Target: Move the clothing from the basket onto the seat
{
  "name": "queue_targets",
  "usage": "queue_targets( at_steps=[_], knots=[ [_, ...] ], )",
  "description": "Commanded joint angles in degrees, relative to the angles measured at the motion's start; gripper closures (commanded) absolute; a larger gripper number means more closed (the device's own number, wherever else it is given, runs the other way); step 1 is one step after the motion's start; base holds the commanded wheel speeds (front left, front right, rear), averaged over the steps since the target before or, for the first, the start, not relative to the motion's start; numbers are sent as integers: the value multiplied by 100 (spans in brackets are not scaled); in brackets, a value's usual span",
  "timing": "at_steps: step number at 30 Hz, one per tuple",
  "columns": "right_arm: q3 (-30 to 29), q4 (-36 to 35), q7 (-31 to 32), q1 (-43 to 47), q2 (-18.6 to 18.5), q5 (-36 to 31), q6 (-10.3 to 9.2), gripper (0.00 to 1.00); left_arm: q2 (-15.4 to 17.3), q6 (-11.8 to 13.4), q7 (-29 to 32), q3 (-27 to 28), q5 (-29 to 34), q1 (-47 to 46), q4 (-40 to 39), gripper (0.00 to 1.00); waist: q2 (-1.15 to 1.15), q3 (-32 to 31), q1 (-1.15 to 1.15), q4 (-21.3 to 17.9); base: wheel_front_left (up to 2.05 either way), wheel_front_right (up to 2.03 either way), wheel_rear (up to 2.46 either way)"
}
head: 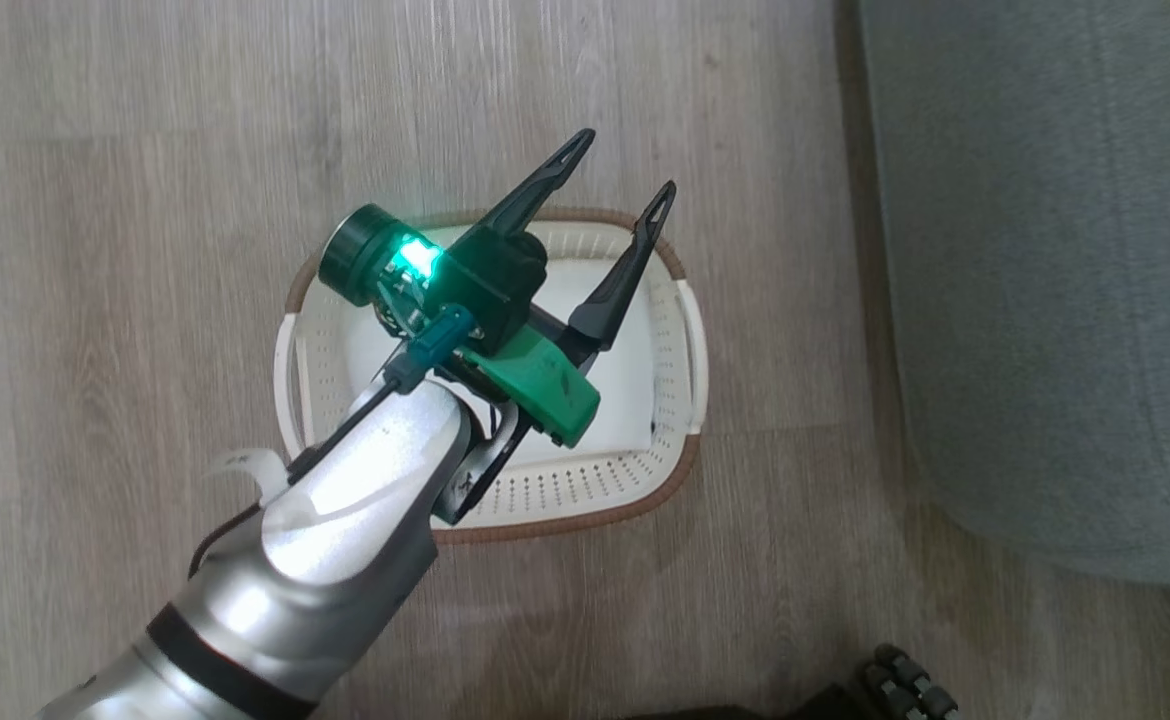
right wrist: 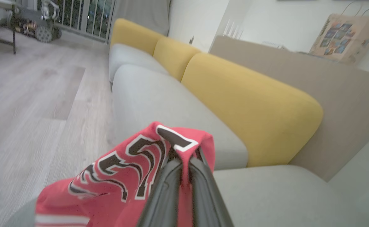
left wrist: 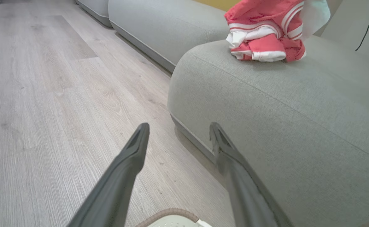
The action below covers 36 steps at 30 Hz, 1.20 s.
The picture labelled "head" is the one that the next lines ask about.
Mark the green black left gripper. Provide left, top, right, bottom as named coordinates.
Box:
left=318, top=127, right=678, bottom=449

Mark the white brown-rimmed laundry basket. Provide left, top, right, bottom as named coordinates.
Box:
left=273, top=206, right=712, bottom=546

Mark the black cable with blue plug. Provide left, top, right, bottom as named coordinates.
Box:
left=288, top=306, right=474, bottom=483

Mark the white cable label tab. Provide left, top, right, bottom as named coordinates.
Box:
left=208, top=447, right=292, bottom=507

